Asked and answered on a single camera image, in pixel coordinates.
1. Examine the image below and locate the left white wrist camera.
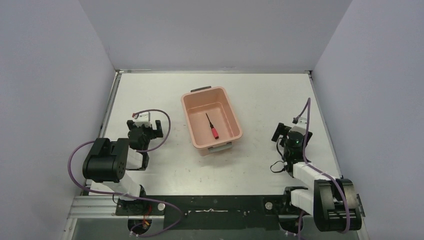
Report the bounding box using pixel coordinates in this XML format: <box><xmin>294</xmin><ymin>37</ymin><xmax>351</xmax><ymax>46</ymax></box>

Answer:
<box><xmin>132</xmin><ymin>112</ymin><xmax>152</xmax><ymax>128</ymax></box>

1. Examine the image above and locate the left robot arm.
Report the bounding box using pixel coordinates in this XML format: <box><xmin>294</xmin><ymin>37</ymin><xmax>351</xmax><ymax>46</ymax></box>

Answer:
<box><xmin>82</xmin><ymin>120</ymin><xmax>164</xmax><ymax>216</ymax></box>

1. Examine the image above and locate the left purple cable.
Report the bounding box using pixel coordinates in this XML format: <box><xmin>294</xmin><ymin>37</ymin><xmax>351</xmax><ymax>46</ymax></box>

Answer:
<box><xmin>67</xmin><ymin>108</ymin><xmax>184</xmax><ymax>239</ymax></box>

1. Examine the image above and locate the aluminium front rail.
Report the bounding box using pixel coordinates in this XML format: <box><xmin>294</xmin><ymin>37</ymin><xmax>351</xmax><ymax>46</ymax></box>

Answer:
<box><xmin>68</xmin><ymin>195</ymin><xmax>295</xmax><ymax>219</ymax></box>

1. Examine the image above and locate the pink plastic bin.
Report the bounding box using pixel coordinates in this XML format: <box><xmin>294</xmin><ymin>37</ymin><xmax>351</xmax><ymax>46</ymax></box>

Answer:
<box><xmin>181</xmin><ymin>86</ymin><xmax>243</xmax><ymax>156</ymax></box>

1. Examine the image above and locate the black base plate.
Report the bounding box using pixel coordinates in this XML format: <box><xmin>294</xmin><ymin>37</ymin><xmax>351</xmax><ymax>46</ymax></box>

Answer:
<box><xmin>120</xmin><ymin>200</ymin><xmax>300</xmax><ymax>233</ymax></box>

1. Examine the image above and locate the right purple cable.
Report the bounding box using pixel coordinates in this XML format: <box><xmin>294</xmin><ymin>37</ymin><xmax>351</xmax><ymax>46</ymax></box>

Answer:
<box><xmin>291</xmin><ymin>97</ymin><xmax>352</xmax><ymax>240</ymax></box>

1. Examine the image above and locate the purple cable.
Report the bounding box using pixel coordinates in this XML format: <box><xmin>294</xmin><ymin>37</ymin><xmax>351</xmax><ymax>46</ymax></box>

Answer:
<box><xmin>67</xmin><ymin>108</ymin><xmax>184</xmax><ymax>239</ymax></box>
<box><xmin>291</xmin><ymin>97</ymin><xmax>352</xmax><ymax>240</ymax></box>

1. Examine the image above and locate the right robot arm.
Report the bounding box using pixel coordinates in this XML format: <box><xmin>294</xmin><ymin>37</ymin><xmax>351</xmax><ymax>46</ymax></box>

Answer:
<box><xmin>271</xmin><ymin>120</ymin><xmax>362</xmax><ymax>232</ymax></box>

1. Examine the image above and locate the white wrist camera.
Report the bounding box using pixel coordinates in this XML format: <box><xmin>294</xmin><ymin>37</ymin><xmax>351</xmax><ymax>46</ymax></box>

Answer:
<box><xmin>132</xmin><ymin>112</ymin><xmax>152</xmax><ymax>128</ymax></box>
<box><xmin>290</xmin><ymin>116</ymin><xmax>308</xmax><ymax>135</ymax></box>

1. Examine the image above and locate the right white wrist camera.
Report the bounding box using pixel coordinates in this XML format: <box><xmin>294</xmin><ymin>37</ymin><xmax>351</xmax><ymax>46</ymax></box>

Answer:
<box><xmin>290</xmin><ymin>116</ymin><xmax>308</xmax><ymax>135</ymax></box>

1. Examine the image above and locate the red handled screwdriver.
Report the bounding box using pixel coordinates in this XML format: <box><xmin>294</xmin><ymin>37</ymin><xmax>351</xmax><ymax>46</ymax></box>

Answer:
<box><xmin>205</xmin><ymin>113</ymin><xmax>219</xmax><ymax>140</ymax></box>

